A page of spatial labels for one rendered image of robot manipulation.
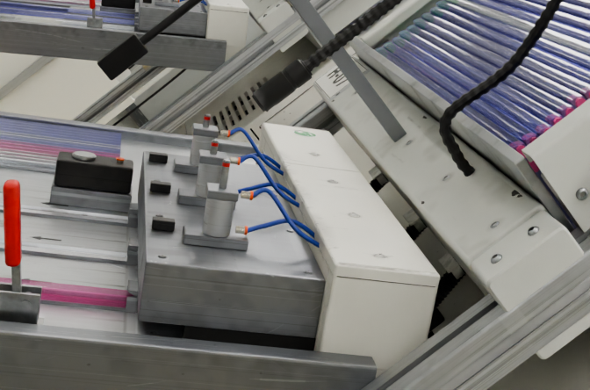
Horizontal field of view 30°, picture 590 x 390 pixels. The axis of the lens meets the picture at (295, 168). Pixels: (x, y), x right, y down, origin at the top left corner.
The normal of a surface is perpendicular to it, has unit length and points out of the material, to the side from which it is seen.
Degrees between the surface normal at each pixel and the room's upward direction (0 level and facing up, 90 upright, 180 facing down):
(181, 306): 90
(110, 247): 44
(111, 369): 90
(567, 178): 90
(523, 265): 90
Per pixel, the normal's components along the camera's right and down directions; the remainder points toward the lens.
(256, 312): 0.14, 0.25
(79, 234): 0.16, -0.96
